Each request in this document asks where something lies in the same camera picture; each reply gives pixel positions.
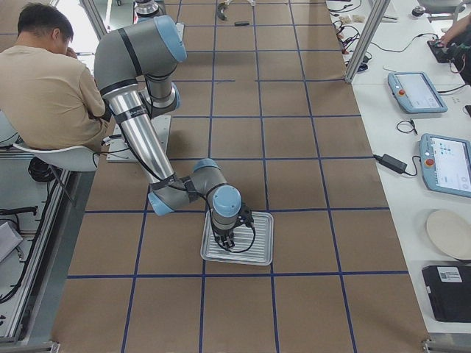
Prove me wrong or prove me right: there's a black power adapter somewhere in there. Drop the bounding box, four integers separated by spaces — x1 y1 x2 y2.
373 154 407 174

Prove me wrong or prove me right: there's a white plastic chair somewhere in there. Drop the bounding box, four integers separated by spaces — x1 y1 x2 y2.
13 141 99 204

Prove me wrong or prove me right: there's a blue teach pendant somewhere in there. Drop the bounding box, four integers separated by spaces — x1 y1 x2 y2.
419 134 470 198
387 71 448 114

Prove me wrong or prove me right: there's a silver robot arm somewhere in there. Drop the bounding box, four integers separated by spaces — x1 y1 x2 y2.
133 0 166 23
94 15 252 250

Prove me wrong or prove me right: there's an aluminium frame post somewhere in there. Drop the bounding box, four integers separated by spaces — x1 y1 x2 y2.
344 0 390 83

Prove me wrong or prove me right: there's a ribbed silver metal tray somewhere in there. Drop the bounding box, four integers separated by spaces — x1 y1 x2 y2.
200 211 274 266

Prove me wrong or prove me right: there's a near blue teach pendant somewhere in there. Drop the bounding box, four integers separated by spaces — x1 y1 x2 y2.
419 134 470 198

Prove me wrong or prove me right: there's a seated man in beige shirt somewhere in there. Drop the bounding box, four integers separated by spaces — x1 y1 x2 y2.
1 3 108 152

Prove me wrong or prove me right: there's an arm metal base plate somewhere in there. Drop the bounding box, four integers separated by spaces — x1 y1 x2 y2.
106 115 171 163
176 22 185 46

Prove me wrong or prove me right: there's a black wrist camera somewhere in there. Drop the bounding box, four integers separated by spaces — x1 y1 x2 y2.
238 202 254 228

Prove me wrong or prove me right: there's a black flat box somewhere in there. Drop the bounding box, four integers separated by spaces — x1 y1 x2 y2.
422 265 470 323

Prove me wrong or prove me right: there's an olive brake shoe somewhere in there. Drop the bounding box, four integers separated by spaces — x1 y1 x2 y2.
216 2 228 21

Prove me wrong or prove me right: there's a far blue teach pendant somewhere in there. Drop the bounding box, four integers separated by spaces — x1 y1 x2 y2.
387 71 448 114

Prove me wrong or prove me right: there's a beige round plate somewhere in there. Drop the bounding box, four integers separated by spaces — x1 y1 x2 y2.
426 210 470 263

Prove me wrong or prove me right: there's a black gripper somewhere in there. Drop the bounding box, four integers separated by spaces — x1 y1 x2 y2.
213 229 235 251

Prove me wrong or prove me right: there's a black cable bundle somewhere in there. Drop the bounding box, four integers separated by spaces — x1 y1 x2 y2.
28 157 56 183

